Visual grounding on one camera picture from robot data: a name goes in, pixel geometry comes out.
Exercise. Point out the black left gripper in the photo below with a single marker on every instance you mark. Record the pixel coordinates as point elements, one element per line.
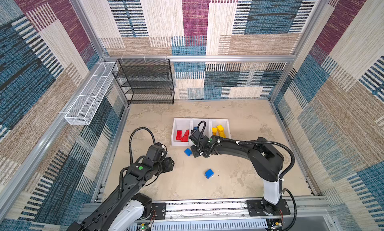
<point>168,165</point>

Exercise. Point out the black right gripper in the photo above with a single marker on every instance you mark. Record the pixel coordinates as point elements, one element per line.
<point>195,153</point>

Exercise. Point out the blue lego brick back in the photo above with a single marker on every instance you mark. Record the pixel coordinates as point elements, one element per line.
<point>188,152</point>

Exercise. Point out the yellow lego brick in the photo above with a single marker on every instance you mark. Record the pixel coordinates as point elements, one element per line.
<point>214,131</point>
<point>220,128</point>
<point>222,135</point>

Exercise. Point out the long red lego brick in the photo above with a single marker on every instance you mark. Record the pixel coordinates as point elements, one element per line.
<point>179,135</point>

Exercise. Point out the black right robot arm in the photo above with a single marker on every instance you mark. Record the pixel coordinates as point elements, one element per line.
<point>266,160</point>

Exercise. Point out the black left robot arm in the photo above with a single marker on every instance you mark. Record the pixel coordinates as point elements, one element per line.
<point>126,204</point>

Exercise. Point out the blue lego brick front right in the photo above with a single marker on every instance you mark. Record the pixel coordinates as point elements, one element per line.
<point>209,174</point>

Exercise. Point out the white middle plastic bin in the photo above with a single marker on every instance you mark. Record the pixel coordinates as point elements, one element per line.
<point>203,125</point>

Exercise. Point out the white plastic bin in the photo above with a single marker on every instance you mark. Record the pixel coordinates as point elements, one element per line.
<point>203,125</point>
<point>182,124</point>
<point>224,122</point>

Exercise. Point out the white left plastic bin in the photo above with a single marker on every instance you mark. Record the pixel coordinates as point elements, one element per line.
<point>182,124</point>

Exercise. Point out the white right plastic bin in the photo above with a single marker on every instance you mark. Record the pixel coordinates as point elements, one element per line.
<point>224,122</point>

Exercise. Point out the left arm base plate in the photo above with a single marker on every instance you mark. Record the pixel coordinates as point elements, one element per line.
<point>136,211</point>

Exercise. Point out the aluminium front rail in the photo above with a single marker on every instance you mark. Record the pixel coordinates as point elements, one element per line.
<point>307,214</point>

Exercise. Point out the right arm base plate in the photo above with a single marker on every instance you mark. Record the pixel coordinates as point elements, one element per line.
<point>261,208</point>

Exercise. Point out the black wire shelf rack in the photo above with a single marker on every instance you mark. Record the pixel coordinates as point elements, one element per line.
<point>145,81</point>

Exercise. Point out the white wire mesh basket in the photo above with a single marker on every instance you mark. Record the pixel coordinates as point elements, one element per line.
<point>90,98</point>

